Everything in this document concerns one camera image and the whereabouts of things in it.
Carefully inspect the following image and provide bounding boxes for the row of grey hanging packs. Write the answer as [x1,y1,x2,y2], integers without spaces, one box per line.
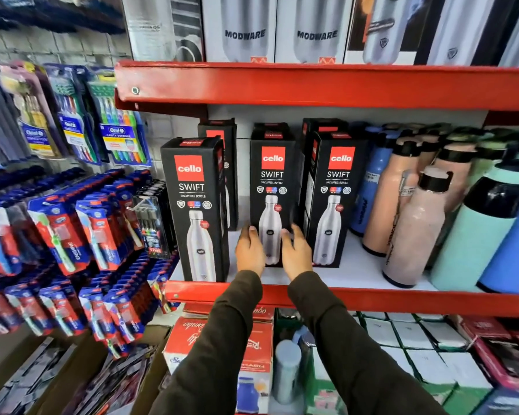
[0,58,32,170]

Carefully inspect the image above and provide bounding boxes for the person's left forearm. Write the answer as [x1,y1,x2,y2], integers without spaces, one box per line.
[149,270,264,415]

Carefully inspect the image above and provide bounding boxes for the green box with picture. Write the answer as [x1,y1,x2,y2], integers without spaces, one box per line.
[302,341,349,415]

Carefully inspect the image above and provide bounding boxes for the stack of green white boxes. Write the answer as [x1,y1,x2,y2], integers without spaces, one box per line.
[352,312,494,415]

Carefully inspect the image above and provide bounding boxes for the person's right forearm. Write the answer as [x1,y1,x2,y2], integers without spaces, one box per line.
[287,271,449,415]

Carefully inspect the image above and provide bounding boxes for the peach bottle with black cap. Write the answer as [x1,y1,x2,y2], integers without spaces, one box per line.
[362,137,423,257]
[432,144,477,214]

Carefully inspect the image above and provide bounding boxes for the black toothbrush multipack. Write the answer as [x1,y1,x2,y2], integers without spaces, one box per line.
[131,180,177,260]

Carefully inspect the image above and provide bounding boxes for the pink toothbrush multipack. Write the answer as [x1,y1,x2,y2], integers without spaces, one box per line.
[0,61,63,159]

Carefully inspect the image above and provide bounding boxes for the mint green and black bottle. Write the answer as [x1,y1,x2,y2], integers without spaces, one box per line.
[430,159,519,293]

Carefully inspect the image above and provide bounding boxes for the large red and white box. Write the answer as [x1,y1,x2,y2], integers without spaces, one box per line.
[162,316,275,415]

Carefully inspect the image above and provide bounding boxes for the green topped toothbrush multipack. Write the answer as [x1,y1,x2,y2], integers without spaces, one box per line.
[86,66,153,167]

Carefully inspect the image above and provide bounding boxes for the blue bottle with black cap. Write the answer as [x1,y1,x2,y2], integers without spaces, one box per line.
[349,131,399,237]

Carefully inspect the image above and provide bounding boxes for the row of assorted bottles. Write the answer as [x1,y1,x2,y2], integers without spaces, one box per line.
[363,122,519,169]

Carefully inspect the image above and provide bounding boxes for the cardboard box of dark packets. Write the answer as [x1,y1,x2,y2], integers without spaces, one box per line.
[0,325,172,415]

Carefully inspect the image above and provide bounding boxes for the rows of blue red toothbrush packs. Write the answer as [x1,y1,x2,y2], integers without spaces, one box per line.
[0,167,180,360]

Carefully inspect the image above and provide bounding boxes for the person's left hand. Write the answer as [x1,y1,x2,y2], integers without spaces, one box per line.
[236,226,267,277]

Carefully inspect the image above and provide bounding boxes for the person's right hand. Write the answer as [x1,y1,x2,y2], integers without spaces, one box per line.
[281,224,315,282]

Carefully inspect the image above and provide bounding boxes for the speckled beige bottle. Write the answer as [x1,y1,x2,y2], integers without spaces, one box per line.
[382,167,454,289]

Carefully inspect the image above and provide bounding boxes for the red metal shelf board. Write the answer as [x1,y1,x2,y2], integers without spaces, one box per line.
[114,60,519,114]
[163,280,519,318]

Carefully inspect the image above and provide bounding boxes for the grey bottle box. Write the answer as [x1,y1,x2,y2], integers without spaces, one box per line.
[121,0,205,63]

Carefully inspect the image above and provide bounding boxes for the grey steel bottle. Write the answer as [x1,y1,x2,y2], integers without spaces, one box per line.
[271,339,302,405]

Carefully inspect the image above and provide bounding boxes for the row of dark hanging packs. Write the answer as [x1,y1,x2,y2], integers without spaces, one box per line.
[0,0,127,36]

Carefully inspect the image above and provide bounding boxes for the large blue bottle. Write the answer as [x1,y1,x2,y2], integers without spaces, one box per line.
[477,186,519,295]

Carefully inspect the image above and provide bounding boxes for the flat red box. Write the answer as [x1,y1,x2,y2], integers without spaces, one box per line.
[183,302,276,323]

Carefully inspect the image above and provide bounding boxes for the stack of pink red boxes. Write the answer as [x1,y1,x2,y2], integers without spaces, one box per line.
[452,314,519,391]

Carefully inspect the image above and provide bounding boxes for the blue toothbrush multipack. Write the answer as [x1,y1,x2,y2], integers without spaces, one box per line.
[44,63,102,165]

